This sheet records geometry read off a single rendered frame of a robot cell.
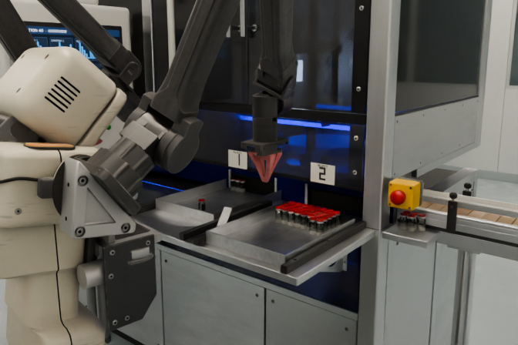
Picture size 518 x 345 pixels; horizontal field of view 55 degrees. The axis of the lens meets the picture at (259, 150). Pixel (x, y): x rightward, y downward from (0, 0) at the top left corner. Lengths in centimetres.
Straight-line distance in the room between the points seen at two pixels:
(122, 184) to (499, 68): 549
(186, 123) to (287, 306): 109
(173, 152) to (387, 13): 80
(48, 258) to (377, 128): 90
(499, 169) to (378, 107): 477
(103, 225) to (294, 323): 110
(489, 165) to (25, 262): 560
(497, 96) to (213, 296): 462
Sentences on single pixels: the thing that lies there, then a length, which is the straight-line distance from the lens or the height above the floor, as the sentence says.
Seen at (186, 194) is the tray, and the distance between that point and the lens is 174.
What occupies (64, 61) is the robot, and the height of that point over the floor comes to 136.
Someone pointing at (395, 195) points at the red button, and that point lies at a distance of 138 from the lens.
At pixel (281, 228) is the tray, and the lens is 145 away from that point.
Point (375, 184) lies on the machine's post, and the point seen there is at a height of 101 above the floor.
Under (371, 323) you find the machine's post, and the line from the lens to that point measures 160.
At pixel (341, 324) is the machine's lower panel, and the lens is 166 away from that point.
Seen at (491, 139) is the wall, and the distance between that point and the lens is 609.
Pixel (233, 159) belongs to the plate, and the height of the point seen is 102.
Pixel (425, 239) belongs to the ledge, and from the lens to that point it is 145.
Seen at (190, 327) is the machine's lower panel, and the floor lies 29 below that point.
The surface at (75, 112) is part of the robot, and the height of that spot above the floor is 128.
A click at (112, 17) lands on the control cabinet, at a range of 195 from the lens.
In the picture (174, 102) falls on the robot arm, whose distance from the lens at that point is 78.
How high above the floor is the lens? 137
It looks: 11 degrees down
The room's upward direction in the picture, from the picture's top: straight up
